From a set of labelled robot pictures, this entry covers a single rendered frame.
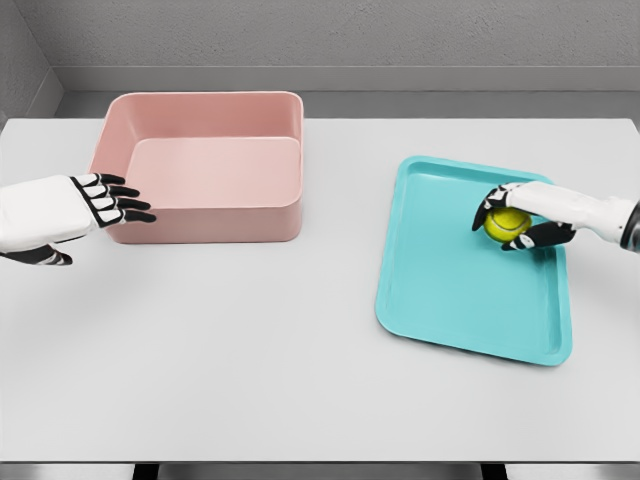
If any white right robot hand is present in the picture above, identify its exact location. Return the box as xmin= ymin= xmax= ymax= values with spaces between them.
xmin=471 ymin=181 xmax=581 ymax=252

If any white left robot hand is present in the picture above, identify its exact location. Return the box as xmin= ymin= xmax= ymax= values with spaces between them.
xmin=0 ymin=172 xmax=157 ymax=267

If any yellow-green tennis ball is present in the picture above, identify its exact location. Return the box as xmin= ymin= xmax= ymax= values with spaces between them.
xmin=483 ymin=207 xmax=532 ymax=244

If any blue plastic tray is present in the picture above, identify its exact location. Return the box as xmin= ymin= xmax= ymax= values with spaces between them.
xmin=374 ymin=155 xmax=574 ymax=368

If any pink plastic basket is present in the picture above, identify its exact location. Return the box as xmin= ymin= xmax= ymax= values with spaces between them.
xmin=87 ymin=91 xmax=305 ymax=245

